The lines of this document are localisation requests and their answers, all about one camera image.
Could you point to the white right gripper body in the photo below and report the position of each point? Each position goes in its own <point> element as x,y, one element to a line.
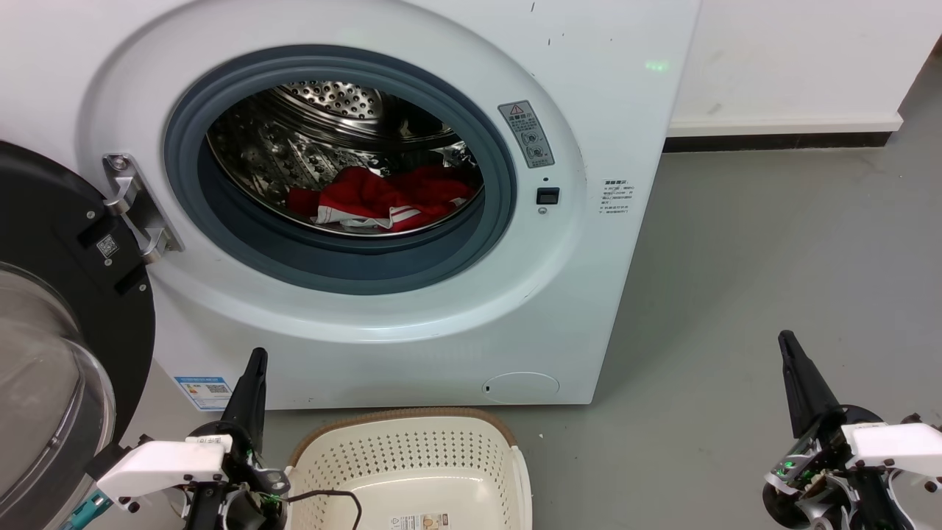
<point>898,449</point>

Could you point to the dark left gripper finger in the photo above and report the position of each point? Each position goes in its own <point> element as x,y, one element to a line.
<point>257,405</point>
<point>239,405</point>

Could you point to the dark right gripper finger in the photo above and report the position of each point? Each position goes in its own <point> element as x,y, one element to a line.
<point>817,401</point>
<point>798,397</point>

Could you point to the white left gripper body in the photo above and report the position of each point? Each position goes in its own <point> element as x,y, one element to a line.
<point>162,464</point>

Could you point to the red and white garment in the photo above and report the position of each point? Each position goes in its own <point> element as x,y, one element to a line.
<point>368,195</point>

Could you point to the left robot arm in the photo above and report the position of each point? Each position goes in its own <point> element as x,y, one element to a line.
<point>243,500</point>

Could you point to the cream perforated laundry basket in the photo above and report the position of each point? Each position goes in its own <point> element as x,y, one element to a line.
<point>412,456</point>

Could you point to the stainless steel washing machine drum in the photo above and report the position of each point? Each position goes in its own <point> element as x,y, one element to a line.
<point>280,147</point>

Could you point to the black washer door with glass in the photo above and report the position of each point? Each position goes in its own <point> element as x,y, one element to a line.
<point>51,221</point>

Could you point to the blue energy label sticker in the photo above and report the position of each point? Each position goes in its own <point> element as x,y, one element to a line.
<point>204,392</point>

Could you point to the grey rubber door gasket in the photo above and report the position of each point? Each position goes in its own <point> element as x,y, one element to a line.
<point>353,269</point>

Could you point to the QR code sticker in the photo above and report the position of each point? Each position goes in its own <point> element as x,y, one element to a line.
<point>107,246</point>

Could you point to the metal door hinge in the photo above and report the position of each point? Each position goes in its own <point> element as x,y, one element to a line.
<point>132,202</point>

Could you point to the white front-load washing machine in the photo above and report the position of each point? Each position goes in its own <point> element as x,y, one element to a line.
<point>589,294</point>

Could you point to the round white filter cover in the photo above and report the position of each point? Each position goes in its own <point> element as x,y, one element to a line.
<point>521,387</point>

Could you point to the black and white baseboard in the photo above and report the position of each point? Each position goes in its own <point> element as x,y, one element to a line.
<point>780,132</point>

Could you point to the small printed text label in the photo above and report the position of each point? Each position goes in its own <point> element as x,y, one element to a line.
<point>617,196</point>

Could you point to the black door latch socket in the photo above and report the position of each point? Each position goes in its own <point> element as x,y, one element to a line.
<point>547,196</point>

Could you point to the grey warning sticker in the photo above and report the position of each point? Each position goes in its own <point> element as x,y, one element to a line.
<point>526,134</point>

